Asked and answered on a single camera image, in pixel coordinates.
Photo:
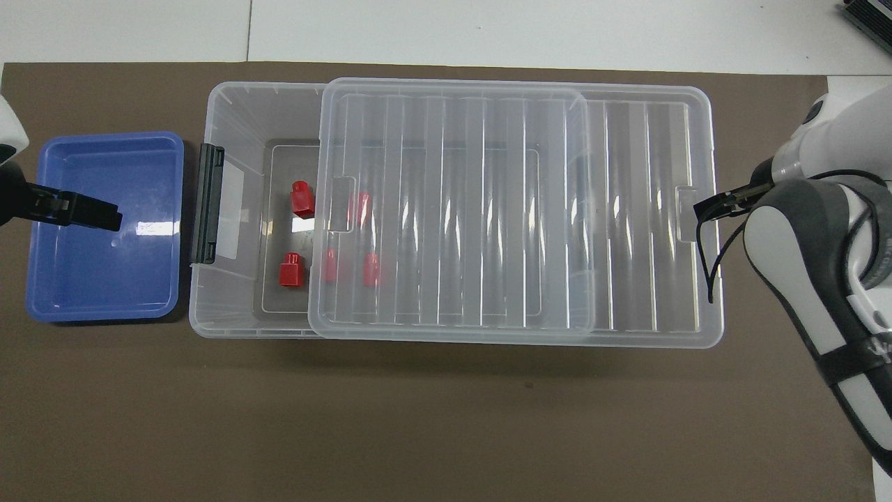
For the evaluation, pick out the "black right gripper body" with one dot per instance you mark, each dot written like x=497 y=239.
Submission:
x=764 y=176

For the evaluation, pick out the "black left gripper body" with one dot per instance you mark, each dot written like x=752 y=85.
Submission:
x=12 y=195

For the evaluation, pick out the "red toy block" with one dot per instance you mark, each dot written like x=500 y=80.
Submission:
x=302 y=201
x=330 y=267
x=291 y=270
x=371 y=270
x=359 y=208

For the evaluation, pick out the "clear ribbed plastic lid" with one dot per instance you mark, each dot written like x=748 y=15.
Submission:
x=488 y=209

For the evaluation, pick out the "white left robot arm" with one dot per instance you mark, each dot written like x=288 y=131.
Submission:
x=8 y=132

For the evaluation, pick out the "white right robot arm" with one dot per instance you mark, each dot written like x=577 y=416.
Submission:
x=787 y=279

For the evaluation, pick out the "blue plastic tray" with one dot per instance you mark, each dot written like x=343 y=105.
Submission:
x=104 y=279

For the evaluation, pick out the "black box latch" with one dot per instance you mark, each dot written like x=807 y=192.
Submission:
x=207 y=209

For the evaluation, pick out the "clear plastic storage box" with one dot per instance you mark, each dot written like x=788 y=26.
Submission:
x=237 y=125

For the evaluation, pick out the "black ribbed device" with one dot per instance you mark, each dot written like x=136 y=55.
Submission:
x=871 y=14

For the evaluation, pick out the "brown table mat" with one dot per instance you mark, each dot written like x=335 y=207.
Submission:
x=446 y=418

